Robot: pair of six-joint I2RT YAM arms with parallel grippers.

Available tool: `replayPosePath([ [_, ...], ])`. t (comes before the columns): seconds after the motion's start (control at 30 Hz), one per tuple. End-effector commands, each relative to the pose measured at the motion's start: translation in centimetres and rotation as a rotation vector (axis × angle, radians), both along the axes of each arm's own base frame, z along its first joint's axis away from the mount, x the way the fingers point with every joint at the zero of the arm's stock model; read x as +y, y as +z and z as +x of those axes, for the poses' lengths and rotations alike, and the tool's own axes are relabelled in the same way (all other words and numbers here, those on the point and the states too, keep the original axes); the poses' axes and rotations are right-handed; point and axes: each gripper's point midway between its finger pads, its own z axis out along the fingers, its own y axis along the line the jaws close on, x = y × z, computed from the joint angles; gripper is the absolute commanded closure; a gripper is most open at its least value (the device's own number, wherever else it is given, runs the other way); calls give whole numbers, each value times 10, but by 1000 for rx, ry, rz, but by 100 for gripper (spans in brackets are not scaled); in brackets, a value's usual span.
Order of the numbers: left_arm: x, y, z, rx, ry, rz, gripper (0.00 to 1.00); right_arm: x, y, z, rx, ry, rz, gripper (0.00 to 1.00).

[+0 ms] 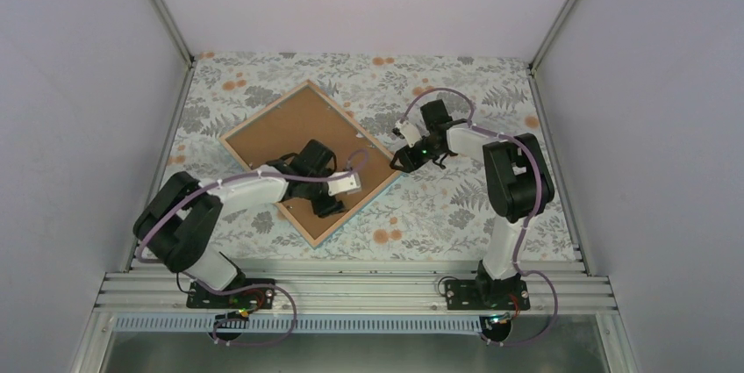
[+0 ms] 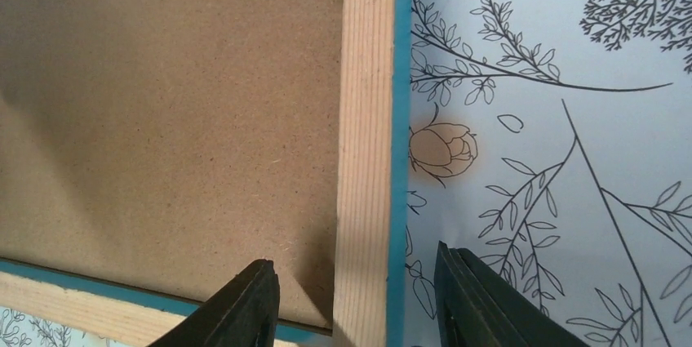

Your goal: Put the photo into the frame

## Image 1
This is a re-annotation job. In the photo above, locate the wooden picture frame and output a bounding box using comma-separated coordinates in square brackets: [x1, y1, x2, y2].
[218, 79, 404, 250]

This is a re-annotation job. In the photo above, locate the brown backing board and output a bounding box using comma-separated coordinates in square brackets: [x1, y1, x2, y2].
[225, 86, 395, 241]

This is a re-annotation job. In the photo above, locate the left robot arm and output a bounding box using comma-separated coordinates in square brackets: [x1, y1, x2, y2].
[132, 140, 361, 307]

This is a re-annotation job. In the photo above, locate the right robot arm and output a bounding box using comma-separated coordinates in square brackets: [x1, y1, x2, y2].
[390, 100, 555, 309]

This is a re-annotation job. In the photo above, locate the floral table mat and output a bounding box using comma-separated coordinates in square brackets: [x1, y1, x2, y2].
[141, 51, 576, 262]

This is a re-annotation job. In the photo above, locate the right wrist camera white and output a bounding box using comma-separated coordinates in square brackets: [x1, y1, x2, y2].
[392, 119, 422, 147]

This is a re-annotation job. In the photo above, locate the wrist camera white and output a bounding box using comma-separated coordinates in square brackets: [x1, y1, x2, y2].
[326, 171, 361, 196]
[392, 119, 422, 147]

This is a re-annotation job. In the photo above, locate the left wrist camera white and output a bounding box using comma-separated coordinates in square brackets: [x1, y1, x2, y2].
[326, 171, 361, 196]

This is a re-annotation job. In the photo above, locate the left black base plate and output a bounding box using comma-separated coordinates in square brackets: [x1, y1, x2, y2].
[186, 278, 276, 312]

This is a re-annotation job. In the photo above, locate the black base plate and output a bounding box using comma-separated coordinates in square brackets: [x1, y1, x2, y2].
[436, 276, 531, 311]
[186, 278, 276, 312]

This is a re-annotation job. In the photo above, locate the slotted cable duct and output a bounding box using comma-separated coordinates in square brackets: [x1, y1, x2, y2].
[112, 313, 482, 335]

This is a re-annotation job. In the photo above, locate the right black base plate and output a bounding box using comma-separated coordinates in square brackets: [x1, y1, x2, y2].
[436, 276, 531, 311]

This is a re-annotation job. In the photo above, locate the aluminium mounting rail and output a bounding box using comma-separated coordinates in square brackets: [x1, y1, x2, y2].
[94, 259, 618, 315]

